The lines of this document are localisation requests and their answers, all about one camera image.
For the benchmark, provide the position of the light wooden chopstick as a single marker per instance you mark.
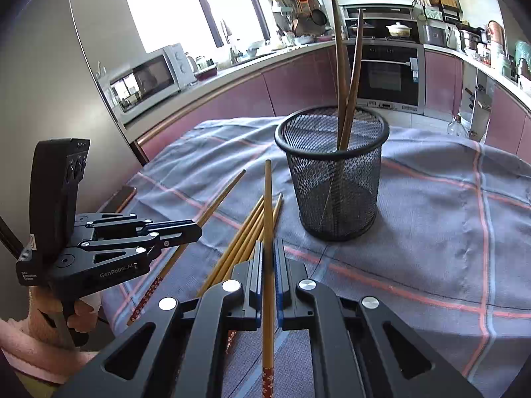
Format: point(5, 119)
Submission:
point(244, 238)
point(252, 240)
point(220, 201)
point(236, 236)
point(276, 211)
point(269, 199)

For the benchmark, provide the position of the pink kitchen cabinets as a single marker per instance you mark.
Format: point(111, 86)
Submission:
point(290, 87)

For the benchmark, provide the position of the silver countertop appliance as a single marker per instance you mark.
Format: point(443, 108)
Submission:
point(435, 35)

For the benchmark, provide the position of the grey refrigerator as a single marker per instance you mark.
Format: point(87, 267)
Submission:
point(49, 70)

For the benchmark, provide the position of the built-in black oven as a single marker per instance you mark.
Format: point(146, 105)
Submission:
point(386, 70)

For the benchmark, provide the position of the white casserole pot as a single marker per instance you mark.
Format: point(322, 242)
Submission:
point(399, 30)

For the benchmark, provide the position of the grey plaid tablecloth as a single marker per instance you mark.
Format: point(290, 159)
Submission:
point(415, 236)

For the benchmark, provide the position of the clear plastic bottle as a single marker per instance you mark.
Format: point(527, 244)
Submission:
point(455, 126)

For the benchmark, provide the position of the black storage rack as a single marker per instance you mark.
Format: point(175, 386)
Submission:
point(448, 4)

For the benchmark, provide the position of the black mesh utensil holder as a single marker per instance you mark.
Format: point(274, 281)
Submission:
point(336, 190)

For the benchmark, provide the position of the kitchen window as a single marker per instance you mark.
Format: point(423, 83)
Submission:
point(166, 4)

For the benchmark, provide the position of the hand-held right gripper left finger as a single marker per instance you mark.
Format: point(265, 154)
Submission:
point(258, 286)

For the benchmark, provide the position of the dark red tray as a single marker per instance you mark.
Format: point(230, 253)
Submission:
point(205, 72)

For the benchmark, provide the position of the hanging black frying pan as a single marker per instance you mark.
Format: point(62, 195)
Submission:
point(318, 16)

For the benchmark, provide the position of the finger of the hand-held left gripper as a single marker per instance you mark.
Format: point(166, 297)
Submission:
point(182, 238)
point(174, 228)

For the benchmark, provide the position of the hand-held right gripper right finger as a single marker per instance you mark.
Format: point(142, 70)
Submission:
point(278, 294)

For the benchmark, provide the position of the person's left hand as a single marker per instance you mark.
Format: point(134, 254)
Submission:
point(83, 311)

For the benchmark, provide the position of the white microwave oven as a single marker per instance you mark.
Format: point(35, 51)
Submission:
point(153, 76)

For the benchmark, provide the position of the dark wooden chopstick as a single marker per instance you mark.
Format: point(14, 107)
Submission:
point(354, 70)
point(339, 70)

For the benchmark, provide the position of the copper kettle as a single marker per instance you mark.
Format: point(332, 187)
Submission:
point(495, 33)

